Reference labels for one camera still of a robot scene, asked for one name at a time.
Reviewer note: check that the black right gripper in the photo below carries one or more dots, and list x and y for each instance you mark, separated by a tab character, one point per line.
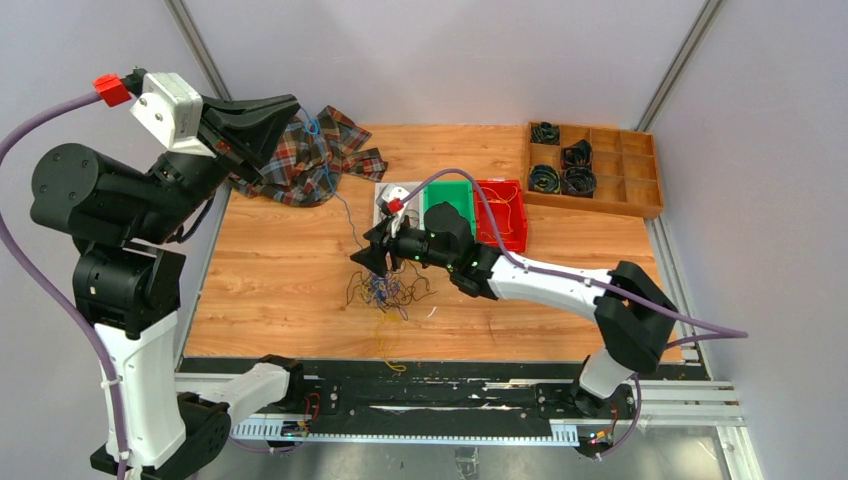
380	246

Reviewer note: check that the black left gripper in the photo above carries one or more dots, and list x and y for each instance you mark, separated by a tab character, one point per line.
240	130

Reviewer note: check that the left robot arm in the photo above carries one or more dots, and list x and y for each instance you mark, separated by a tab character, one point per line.
126	286

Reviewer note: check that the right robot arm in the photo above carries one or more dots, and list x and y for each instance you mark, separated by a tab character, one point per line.
632	313

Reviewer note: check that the white plastic bin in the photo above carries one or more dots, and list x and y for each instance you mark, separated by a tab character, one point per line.
412	210

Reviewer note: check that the green plastic bin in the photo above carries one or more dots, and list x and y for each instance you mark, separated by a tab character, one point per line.
459	194

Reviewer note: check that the plaid cloth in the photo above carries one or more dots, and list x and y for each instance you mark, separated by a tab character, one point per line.
311	157

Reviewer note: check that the red plastic bin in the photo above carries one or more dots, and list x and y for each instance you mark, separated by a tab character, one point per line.
505	199

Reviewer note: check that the wooden compartment tray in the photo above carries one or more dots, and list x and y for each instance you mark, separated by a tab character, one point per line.
624	163

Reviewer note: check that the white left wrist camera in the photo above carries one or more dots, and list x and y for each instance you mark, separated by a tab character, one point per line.
170	110

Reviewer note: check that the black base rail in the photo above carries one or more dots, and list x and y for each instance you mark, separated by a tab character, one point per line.
449	399

